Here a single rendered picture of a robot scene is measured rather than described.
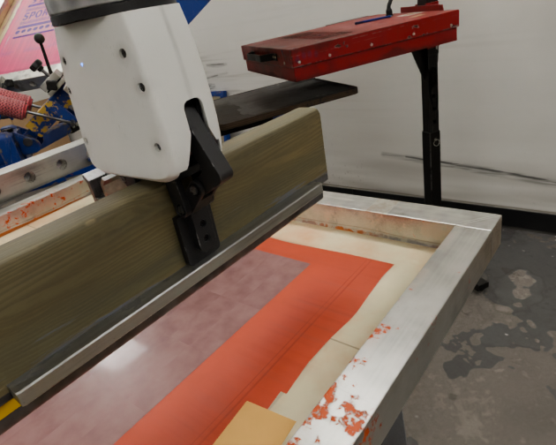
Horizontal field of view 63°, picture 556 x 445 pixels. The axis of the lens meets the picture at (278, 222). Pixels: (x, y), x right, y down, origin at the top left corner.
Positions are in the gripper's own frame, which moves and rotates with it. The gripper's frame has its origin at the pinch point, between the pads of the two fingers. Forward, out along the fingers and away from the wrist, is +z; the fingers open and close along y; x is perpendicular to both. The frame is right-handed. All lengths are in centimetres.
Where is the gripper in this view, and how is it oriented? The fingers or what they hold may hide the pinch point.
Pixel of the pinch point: (180, 228)
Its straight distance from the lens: 35.0
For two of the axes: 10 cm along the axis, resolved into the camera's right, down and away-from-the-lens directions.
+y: 7.7, 1.6, -6.1
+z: 1.7, 8.8, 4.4
